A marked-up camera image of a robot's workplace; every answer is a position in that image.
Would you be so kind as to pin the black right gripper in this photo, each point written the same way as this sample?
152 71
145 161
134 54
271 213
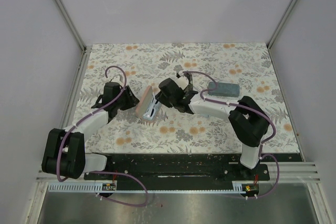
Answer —
160 97

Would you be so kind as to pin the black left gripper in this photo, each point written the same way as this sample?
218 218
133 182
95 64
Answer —
132 100

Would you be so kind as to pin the black sunglasses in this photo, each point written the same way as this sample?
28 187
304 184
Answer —
188 78

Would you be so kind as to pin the white frame sunglasses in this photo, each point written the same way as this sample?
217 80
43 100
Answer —
153 109

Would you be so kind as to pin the pink glasses case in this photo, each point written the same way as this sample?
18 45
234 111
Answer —
145 102

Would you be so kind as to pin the light blue cloth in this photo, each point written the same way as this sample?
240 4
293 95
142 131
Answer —
144 116

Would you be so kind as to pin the blue-grey glasses case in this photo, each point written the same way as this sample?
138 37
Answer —
224 89

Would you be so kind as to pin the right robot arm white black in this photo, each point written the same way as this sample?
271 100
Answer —
247 119

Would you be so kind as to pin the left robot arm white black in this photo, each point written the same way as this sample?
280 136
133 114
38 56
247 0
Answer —
65 154

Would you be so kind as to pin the floral table mat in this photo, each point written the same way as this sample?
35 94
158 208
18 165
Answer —
142 65

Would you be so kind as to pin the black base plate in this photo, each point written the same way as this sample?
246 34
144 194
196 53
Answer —
173 172

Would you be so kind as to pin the white slotted cable duct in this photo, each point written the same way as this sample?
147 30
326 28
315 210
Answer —
99 187

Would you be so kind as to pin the left aluminium frame post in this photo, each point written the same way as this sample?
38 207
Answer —
68 21

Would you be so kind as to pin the aluminium frame post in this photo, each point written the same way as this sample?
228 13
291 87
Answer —
68 21
281 24

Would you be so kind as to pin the right aluminium frame post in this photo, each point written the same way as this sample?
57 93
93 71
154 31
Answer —
281 24

